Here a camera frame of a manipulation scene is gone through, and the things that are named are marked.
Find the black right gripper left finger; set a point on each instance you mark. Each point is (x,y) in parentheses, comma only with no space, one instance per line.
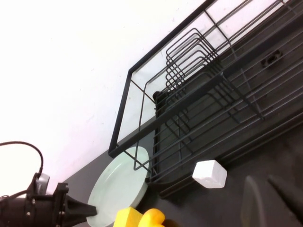
(252,203)

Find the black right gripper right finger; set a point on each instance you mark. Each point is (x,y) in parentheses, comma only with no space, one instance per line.
(288,194)

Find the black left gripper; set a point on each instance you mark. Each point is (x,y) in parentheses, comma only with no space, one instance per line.
(45,210)

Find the light green round plate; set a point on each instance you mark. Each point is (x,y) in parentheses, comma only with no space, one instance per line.
(113,186)

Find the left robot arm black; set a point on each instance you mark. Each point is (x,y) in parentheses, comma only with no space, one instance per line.
(11,212)

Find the yellow foam cube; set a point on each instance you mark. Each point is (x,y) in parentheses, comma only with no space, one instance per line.
(127,217)

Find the white foam cube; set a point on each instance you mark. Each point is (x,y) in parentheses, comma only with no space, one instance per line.
(208,175)

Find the yellow rubber duck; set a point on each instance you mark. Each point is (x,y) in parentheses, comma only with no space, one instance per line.
(151,218)

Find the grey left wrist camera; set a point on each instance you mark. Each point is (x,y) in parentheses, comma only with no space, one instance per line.
(43,182)

